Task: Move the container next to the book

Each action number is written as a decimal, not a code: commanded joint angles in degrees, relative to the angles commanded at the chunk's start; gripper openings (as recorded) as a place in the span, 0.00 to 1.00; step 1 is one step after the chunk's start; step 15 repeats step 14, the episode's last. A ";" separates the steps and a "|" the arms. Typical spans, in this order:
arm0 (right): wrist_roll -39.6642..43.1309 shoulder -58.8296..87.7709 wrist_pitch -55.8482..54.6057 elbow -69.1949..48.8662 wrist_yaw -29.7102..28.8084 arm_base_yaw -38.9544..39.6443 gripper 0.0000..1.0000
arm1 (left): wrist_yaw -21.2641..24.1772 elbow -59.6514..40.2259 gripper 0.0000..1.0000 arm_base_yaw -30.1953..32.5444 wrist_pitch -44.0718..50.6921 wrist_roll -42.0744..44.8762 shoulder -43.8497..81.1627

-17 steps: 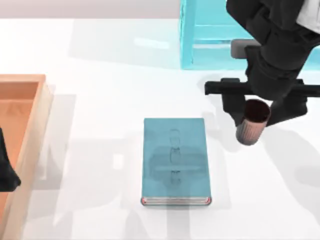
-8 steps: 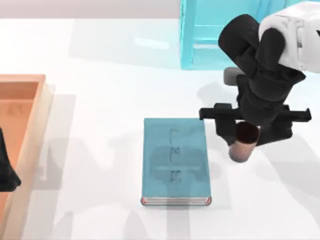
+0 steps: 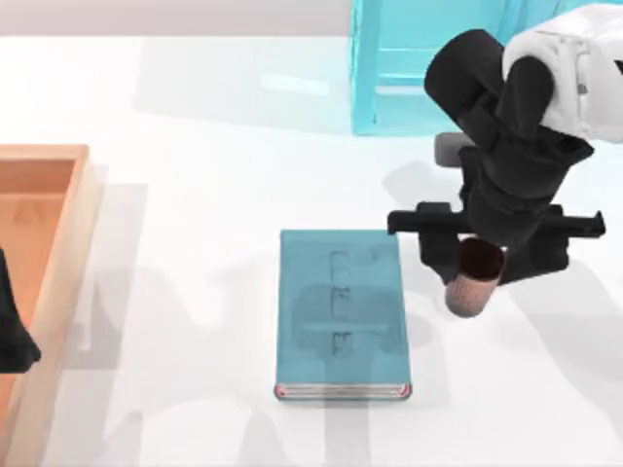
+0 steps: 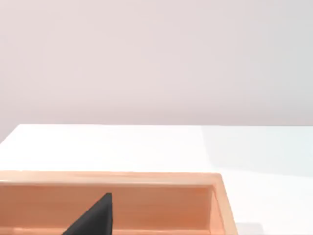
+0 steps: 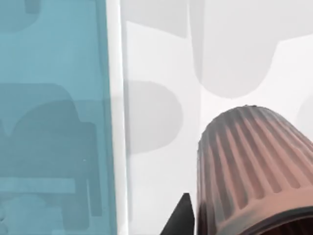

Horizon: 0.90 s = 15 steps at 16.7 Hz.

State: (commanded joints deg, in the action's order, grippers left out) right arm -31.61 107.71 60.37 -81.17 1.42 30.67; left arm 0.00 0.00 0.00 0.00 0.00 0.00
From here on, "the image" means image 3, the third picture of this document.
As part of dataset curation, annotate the pink cup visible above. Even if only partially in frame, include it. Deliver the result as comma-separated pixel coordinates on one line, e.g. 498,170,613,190
444,236,505,318

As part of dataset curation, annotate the pale grey rounded box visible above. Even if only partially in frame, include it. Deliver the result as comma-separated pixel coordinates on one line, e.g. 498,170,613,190
434,131,471,167

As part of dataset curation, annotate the teal book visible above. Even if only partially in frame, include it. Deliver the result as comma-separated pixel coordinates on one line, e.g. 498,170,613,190
272,229,413,403

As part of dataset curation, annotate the light blue rack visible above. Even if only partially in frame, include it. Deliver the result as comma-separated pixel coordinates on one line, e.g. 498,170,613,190
348,0,528,138

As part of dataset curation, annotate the shallow salmon-coloured box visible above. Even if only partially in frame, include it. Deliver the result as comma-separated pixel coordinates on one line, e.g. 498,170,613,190
0,143,92,467

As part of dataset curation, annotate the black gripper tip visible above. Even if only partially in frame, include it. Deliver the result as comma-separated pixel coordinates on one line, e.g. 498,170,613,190
0,247,43,376

